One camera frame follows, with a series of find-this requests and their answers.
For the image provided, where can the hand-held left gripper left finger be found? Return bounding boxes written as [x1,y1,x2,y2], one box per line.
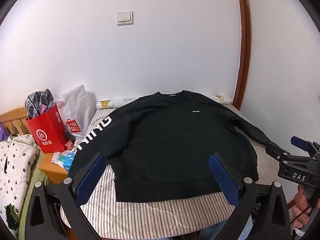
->
[26,152,108,240]

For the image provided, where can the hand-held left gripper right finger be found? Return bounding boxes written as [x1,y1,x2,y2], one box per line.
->
[209,153,293,240]

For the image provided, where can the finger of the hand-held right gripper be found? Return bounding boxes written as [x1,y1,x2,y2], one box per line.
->
[291,136,320,155]
[265,142,314,162]

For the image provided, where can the black sweatshirt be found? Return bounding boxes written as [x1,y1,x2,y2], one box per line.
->
[67,89,272,203]

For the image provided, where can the person's right hand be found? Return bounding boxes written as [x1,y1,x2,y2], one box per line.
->
[291,187,312,228]

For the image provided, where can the blue box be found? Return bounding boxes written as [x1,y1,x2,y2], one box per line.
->
[62,154,77,173]

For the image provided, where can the white teal box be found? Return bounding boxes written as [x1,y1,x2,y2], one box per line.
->
[56,154,73,167]

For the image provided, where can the white printed leaflet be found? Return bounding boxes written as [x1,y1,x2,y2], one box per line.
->
[51,152,66,167]

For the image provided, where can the wooden nightstand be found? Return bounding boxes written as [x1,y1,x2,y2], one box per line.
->
[39,151,75,184]

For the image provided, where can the green bed sheet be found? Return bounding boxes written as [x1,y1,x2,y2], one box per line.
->
[12,152,50,240]

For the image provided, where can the red paper bag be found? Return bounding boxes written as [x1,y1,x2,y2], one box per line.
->
[25,104,73,153]

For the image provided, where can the striped quilted mat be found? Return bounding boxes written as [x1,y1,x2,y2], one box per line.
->
[59,102,295,240]

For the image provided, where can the white plastic shopping bag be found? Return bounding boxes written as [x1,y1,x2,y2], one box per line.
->
[57,84,94,140]

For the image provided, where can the rolled duck print mat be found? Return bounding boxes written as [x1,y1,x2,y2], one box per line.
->
[96,94,234,110]

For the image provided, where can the white floral quilt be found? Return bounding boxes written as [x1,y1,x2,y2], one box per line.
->
[0,134,40,230]

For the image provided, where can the grey plaid cloth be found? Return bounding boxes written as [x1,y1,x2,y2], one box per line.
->
[24,88,55,120]

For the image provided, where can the wooden headboard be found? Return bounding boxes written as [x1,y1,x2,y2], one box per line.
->
[0,106,29,137]

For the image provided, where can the purple cloth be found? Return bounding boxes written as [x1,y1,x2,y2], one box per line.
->
[0,124,9,143]

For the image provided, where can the brown wooden door frame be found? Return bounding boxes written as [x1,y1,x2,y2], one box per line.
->
[234,0,252,110]

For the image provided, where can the white light switch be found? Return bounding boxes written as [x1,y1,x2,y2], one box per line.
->
[116,10,134,26]

